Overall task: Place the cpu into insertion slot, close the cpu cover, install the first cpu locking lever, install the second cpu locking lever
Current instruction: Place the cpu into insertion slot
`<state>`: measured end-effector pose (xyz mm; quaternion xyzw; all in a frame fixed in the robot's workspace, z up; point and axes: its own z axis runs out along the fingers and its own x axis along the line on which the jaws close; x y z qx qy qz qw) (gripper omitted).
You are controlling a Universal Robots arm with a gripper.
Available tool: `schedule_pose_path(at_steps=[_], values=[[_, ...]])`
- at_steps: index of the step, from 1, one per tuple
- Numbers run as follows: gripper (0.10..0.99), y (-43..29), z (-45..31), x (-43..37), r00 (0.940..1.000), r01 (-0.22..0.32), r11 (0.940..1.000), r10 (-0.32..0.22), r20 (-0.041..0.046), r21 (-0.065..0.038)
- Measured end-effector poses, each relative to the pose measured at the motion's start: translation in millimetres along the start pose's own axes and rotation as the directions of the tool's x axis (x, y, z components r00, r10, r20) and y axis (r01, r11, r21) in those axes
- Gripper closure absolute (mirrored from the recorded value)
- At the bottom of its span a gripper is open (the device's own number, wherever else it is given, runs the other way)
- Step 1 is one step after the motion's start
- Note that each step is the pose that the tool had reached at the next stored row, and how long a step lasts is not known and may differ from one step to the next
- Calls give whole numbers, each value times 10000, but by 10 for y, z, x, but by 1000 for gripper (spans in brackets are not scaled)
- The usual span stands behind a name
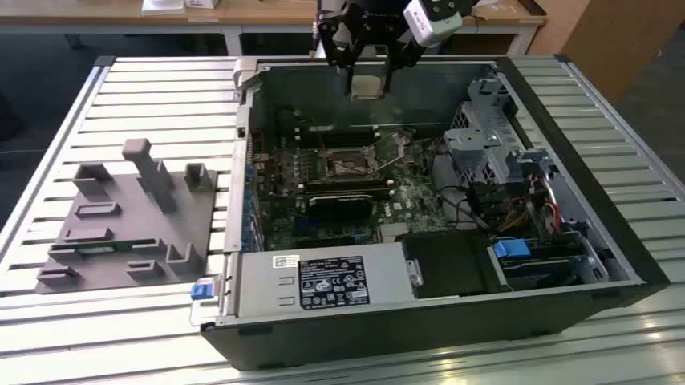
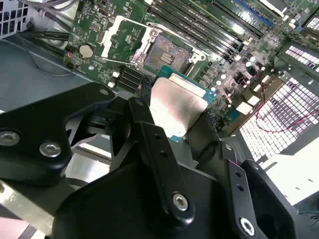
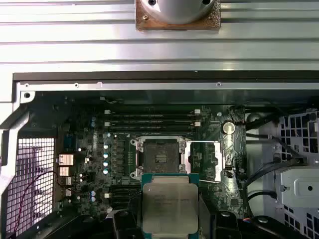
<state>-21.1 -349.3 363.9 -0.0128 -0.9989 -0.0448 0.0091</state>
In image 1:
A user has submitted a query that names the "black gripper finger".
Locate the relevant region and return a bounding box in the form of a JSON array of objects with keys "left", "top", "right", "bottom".
[
  {"left": 385, "top": 34, "right": 431, "bottom": 98},
  {"left": 318, "top": 3, "right": 368, "bottom": 96}
]

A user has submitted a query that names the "silver CPU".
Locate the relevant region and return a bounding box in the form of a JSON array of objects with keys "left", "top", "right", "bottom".
[{"left": 352, "top": 75, "right": 388, "bottom": 101}]

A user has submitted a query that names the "metal socket cover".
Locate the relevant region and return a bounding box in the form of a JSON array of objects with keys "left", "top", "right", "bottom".
[{"left": 381, "top": 127, "right": 416, "bottom": 161}]

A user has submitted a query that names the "metal locking lever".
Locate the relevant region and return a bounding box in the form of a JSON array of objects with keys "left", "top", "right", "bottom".
[
  {"left": 375, "top": 148, "right": 413, "bottom": 172},
  {"left": 314, "top": 118, "right": 330, "bottom": 156}
]

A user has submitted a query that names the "CPU socket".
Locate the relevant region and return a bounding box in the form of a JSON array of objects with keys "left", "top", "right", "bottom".
[{"left": 320, "top": 146, "right": 383, "bottom": 181}]

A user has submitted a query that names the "black rear port block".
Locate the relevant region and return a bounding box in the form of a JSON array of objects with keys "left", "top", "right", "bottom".
[{"left": 294, "top": 122, "right": 377, "bottom": 148}]

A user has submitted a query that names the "silver drive cage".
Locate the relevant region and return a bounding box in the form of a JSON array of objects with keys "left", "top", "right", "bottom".
[{"left": 443, "top": 78, "right": 556, "bottom": 186}]

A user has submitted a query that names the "black RAM stick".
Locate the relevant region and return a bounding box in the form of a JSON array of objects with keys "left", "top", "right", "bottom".
[
  {"left": 301, "top": 179, "right": 388, "bottom": 189},
  {"left": 304, "top": 184, "right": 392, "bottom": 197}
]

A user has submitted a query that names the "green motherboard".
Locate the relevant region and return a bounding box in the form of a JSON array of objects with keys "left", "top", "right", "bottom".
[{"left": 250, "top": 120, "right": 471, "bottom": 252}]

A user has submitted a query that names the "wooden cabinet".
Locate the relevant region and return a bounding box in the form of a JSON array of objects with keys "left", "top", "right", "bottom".
[{"left": 527, "top": 0, "right": 685, "bottom": 104}]

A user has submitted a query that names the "black graphics card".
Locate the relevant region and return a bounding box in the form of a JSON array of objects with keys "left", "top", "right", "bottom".
[{"left": 305, "top": 192, "right": 376, "bottom": 222}]

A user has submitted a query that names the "wooden desk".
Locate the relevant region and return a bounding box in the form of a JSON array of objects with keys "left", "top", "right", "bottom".
[{"left": 0, "top": 0, "right": 551, "bottom": 57}]

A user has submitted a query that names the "small silver heatsink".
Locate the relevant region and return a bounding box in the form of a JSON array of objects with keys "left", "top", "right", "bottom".
[{"left": 379, "top": 223, "right": 413, "bottom": 245}]

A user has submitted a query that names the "black plastic shroud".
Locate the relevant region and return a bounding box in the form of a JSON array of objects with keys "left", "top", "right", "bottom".
[{"left": 399, "top": 230, "right": 511, "bottom": 301}]

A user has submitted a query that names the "blue disk carrier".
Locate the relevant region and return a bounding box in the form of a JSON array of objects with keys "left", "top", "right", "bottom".
[{"left": 493, "top": 238, "right": 588, "bottom": 290}]

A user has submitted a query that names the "grey parts rack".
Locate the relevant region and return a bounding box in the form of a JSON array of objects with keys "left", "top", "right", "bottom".
[{"left": 33, "top": 138, "right": 221, "bottom": 297}]

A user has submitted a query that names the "silver power supply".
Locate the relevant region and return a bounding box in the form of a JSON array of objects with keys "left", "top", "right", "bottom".
[{"left": 228, "top": 242, "right": 419, "bottom": 320}]

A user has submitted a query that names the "green RAM stick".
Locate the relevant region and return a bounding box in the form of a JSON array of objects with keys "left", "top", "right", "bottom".
[{"left": 74, "top": 239, "right": 161, "bottom": 254}]

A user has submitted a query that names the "blue case latch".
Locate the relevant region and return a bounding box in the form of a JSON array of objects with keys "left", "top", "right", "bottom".
[{"left": 190, "top": 280, "right": 220, "bottom": 302}]

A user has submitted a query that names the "black PC case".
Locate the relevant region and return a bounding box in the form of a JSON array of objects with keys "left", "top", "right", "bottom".
[{"left": 198, "top": 55, "right": 674, "bottom": 360}]

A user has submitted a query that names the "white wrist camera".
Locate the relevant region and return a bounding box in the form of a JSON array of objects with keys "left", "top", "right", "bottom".
[{"left": 403, "top": 0, "right": 465, "bottom": 47}]

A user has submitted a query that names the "black cable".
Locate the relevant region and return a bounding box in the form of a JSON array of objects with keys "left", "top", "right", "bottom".
[{"left": 435, "top": 184, "right": 503, "bottom": 236}]

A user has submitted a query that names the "coloured wire bundle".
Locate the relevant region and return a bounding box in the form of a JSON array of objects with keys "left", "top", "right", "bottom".
[{"left": 495, "top": 172, "right": 572, "bottom": 244}]

